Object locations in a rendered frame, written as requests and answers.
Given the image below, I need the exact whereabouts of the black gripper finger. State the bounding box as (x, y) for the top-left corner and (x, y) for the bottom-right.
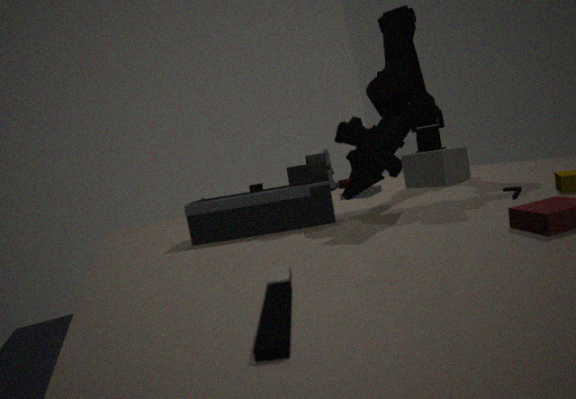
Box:
(343, 159), (356, 197)
(344, 158), (384, 200)

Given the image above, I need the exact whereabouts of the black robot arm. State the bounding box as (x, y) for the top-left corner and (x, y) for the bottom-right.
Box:
(334, 5), (445, 153)

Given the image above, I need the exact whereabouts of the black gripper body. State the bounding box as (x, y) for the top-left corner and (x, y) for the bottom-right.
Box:
(346, 122), (405, 177)

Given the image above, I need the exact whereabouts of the olive yellow block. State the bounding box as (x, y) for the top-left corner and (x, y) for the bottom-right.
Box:
(554, 170), (576, 195)

